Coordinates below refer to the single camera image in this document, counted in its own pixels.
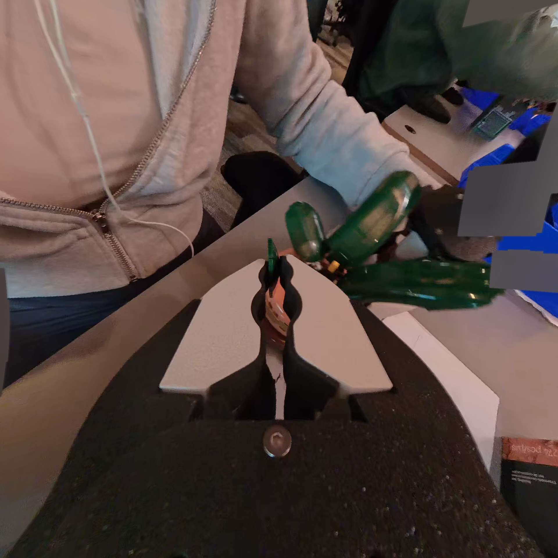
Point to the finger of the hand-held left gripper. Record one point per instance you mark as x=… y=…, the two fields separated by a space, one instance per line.
x=414 y=244

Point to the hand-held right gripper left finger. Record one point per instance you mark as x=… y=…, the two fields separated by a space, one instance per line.
x=213 y=344

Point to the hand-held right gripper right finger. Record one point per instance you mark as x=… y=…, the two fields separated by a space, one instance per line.
x=335 y=344

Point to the long dark green toy leaf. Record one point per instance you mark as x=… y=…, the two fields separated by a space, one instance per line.
x=375 y=218
x=414 y=283

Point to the toy flower pot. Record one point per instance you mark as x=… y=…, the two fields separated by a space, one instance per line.
x=277 y=318

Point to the building instruction booklet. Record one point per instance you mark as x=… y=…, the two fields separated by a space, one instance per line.
x=457 y=383

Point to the brown-edged grey desk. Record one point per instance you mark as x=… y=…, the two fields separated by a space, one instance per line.
x=436 y=139

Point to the blue plastic bin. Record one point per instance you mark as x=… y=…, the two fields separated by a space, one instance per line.
x=523 y=242
x=479 y=98

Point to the person's dark pants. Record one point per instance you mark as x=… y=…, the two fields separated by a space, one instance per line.
x=65 y=322

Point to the black orchid toy set box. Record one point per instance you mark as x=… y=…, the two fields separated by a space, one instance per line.
x=532 y=492

